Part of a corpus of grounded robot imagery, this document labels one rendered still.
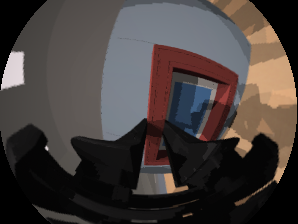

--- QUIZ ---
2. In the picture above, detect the red picture frame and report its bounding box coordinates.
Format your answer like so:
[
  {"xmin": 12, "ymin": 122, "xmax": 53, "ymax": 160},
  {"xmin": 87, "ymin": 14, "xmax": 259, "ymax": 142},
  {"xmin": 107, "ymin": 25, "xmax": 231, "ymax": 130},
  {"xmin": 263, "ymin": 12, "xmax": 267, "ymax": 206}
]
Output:
[{"xmin": 144, "ymin": 44, "xmax": 238, "ymax": 165}]

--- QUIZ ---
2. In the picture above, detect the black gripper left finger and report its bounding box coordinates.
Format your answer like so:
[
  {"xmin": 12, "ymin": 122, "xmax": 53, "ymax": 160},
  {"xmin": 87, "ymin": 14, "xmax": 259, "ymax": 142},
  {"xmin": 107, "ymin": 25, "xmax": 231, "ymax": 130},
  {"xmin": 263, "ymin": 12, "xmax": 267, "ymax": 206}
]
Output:
[{"xmin": 71, "ymin": 119, "xmax": 148, "ymax": 190}]

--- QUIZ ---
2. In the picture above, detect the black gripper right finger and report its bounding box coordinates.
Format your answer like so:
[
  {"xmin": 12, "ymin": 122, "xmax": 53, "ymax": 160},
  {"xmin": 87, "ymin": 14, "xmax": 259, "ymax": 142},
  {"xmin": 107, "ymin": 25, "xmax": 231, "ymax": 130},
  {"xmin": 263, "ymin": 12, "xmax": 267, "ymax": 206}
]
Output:
[{"xmin": 162, "ymin": 119, "xmax": 241, "ymax": 188}]

